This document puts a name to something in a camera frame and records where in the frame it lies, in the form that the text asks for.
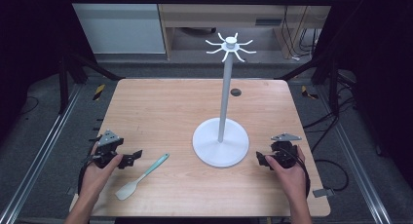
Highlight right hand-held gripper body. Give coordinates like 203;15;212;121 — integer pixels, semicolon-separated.
270;132;303;169

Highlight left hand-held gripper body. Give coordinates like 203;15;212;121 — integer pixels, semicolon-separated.
92;130;125;169

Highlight teal-handled white silicone spatula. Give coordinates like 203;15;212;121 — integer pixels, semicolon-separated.
114;152;170;202

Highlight white hook stand rack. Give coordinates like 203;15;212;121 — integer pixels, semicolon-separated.
192;31;258;168

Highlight person's right hand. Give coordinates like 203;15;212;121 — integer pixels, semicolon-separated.
264;145;308;201

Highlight person's left hand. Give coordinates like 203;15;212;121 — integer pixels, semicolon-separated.
79;145;125;199

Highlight yellow black floor tape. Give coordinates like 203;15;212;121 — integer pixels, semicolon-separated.
92;84;107;102
300;85;319;100

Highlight white cabinet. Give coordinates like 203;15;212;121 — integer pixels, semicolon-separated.
65;0;168;56

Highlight black curtain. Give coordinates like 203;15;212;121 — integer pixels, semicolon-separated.
0;0;98;144
313;0;413;189

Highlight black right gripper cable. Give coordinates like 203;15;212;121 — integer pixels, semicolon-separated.
282;148;312;199

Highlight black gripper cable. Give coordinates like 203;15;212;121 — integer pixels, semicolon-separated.
282;148;312;199
77;135;102;197

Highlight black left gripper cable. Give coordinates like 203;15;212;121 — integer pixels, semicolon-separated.
77;135;102;197

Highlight grey metal table bracket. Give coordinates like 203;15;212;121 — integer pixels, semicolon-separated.
312;187;336;199

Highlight black looped floor cable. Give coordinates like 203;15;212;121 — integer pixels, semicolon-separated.
312;158;351;192

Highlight aluminium floor rail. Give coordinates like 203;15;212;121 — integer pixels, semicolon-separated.
0;83;83;224
315;87;394;224

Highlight black metal frame strut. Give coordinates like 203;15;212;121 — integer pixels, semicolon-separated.
277;53;341;119
57;50;126;115

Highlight bundle of hanging black cables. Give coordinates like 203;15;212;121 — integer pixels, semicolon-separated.
280;4;322;61

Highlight black horizontal frame bar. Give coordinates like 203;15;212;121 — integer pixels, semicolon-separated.
68;0;336;6

